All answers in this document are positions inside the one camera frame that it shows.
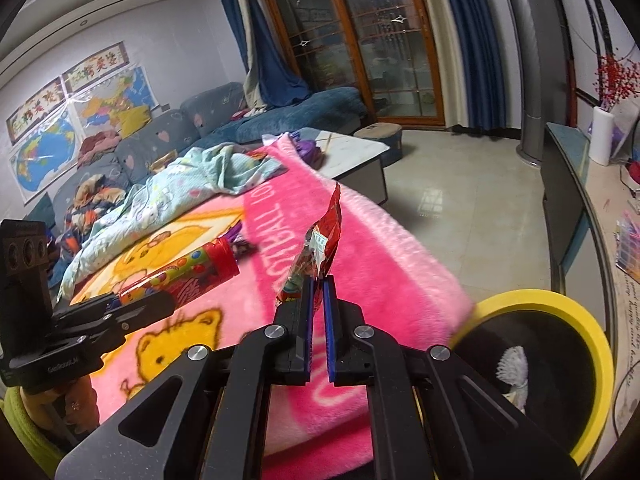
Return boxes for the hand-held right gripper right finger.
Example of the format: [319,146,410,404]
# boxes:
[322,275,583,480]

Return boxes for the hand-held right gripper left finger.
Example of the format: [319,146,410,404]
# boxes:
[55,276,316,480]

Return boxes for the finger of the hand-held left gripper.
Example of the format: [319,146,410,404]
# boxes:
[70,290,177,336]
[52,294,123,328]

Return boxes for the red candy tube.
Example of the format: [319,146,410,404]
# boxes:
[117,236,240,306]

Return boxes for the red snack wrapper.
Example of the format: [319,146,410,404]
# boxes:
[274,182,343,308]

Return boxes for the white tissue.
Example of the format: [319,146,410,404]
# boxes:
[495,345,531,411]

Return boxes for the yellow round bin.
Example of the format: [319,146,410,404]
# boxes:
[450,289,615,466]

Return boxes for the pink printed blanket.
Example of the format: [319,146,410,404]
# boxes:
[70,135,476,471]

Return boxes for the orange clothes pile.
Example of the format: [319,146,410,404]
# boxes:
[57,172,131,261]

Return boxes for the green fabric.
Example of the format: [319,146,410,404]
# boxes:
[0,385,66,480]

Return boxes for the light green printed cloth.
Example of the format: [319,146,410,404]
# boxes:
[57,142,288,301]

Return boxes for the red clothes pile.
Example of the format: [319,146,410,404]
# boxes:
[77,130,121,158]

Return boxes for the purple cloth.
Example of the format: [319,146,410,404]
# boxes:
[290,130,326,168]

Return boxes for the white coffee table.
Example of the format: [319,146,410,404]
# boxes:
[295,127,391,206]

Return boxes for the round blue stool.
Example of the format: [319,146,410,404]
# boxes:
[354,122,405,167]

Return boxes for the blue-grey sofa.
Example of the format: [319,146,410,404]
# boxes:
[37,82,366,261]

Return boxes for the long TV cabinet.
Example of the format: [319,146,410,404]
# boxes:
[540,121,640,411]

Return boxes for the blue curtain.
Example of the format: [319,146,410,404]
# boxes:
[212,0,311,108]
[435,0,508,131]

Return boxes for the wooden-framed glass door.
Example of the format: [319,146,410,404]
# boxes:
[250,0,446,128]

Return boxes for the clear bead organizer box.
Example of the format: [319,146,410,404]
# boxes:
[614,212,640,273]

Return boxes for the grey tower air conditioner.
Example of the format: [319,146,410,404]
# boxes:
[495,0,548,166]

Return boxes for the white ribbed vase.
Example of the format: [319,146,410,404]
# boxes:
[590,106,615,167]

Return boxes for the red berry branches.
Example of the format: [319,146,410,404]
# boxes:
[595,52,640,111]

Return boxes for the world map wall poster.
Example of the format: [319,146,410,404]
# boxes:
[10,110,81,206]

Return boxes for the calligraphy wall poster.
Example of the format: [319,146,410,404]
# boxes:
[61,41,132,93]
[6,79,66,141]

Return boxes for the purple picture in white frame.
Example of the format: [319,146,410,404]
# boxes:
[607,100,640,158]

